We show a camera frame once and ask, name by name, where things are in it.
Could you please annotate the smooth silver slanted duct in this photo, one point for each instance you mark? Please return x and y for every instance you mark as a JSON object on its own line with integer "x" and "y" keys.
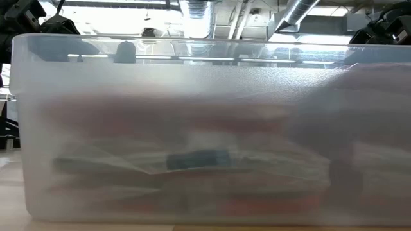
{"x": 295, "y": 13}

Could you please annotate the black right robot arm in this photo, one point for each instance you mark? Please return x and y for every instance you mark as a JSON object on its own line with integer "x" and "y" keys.
{"x": 398, "y": 25}

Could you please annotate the dark dome-shaped object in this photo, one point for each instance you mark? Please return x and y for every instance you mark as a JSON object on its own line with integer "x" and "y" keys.
{"x": 125, "y": 53}

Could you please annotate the translucent white plastic bin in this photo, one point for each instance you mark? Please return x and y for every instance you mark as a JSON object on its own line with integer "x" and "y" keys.
{"x": 205, "y": 80}

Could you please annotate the black floor stand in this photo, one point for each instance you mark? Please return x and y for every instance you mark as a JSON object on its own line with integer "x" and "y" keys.
{"x": 9, "y": 128}

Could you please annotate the ribbed silver ceiling duct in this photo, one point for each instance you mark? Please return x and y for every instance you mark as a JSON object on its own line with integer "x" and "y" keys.
{"x": 196, "y": 16}

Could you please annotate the white ceiling pipes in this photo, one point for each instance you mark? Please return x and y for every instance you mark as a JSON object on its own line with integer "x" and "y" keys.
{"x": 237, "y": 22}

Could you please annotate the round ceiling light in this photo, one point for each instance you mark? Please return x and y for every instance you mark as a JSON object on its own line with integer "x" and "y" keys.
{"x": 255, "y": 13}

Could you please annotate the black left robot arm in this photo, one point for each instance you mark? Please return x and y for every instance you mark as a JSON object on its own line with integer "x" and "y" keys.
{"x": 22, "y": 16}

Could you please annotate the black ceiling fixture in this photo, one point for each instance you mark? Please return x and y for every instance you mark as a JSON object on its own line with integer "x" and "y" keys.
{"x": 148, "y": 32}

